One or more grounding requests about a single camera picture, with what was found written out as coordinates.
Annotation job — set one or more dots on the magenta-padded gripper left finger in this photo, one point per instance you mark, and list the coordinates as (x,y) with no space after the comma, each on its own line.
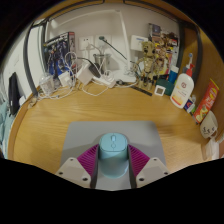
(71,171)

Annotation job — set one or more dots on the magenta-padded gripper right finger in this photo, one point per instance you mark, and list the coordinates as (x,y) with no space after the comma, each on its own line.
(154,170)

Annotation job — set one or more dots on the light blue computer mouse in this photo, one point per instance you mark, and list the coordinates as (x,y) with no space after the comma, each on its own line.
(113,156)

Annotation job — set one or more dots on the grey mouse pad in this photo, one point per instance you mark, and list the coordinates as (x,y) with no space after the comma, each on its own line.
(83,133)

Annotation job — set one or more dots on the white plastic cup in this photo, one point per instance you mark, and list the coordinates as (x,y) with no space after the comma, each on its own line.
(212,149)

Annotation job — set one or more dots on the white printed mug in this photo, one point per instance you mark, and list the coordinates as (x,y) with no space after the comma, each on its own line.
(209,125)

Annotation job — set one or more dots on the teal bed blanket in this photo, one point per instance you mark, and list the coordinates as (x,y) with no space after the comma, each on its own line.
(4,130)

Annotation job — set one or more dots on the small white desk clock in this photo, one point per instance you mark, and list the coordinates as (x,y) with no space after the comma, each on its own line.
(159,90)

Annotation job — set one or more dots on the black pen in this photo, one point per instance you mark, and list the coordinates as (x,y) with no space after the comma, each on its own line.
(141,90)

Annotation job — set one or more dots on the dark green box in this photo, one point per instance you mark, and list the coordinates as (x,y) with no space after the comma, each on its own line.
(168,87)

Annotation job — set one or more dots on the white pump lotion bottle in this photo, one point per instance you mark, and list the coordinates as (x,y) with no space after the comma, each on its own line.
(182,89)

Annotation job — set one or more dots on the red yellow snack can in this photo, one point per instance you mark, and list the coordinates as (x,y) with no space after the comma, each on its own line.
(206,100)

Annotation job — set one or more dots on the clear domed white device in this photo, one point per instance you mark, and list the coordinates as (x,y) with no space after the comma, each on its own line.
(46,85)

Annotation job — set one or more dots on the white multi-port charger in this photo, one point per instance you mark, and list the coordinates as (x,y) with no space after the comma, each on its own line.
(64,79)

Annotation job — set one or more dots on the black bag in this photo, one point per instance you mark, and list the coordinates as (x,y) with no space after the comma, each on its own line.
(14,95)

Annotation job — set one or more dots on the white power strip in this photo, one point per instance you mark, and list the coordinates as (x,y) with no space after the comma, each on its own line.
(105,81)

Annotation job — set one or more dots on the white power adapter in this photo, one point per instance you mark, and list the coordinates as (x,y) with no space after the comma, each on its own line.
(84,75)

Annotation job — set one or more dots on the brown tree figurine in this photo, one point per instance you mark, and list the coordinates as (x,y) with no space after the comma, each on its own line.
(146,65)

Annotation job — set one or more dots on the metal cup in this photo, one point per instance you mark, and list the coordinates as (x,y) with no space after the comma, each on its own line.
(101,62)

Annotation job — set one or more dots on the robot model kit box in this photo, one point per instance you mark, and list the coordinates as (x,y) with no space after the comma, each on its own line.
(58,55)

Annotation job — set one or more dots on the colourful printed box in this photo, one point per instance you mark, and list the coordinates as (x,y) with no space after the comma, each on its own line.
(166,43)

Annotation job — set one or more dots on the white desk lamp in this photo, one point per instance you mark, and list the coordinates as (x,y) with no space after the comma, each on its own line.
(124,40)

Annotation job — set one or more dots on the grey metal shelf frame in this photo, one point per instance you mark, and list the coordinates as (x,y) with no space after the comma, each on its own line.
(28,63)

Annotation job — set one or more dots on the white wall-mounted box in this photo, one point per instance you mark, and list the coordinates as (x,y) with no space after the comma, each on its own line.
(138,42)

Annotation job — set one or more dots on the white wall socket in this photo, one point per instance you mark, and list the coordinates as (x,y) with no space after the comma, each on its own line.
(106,40)
(86,42)

